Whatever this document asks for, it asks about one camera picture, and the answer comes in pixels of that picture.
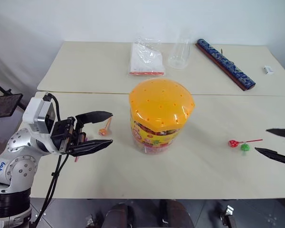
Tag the dark rounded shape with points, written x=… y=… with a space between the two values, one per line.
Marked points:
x=120 y=215
x=177 y=213

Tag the orange perforated jar lid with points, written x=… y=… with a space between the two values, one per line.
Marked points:
x=161 y=104

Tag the long blue patterned box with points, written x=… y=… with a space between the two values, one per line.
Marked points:
x=225 y=63

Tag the clear plastic cylinder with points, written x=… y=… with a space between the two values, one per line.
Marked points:
x=179 y=57

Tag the small white box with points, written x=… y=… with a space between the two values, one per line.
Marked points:
x=268 y=70

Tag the black and white floor object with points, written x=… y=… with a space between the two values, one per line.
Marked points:
x=228 y=215

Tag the clear zip plastic bag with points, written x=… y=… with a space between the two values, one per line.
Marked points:
x=146 y=59

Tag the orange lollipop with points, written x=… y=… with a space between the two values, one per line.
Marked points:
x=103 y=132

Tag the black stand rods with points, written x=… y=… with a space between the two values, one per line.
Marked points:
x=0 y=86

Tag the black flat screen panel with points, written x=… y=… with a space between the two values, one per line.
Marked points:
x=3 y=105

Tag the clear plastic lollipop jar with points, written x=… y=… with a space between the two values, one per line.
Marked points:
x=154 y=140

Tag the green lollipop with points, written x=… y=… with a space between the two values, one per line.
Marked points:
x=244 y=147

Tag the lollipop with pink stick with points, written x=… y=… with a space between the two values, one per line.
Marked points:
x=77 y=159

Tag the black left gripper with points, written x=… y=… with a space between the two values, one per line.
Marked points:
x=61 y=135

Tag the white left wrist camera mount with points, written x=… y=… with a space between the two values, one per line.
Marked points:
x=34 y=109

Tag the red lollipop with red stick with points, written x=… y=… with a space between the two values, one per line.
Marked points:
x=232 y=143

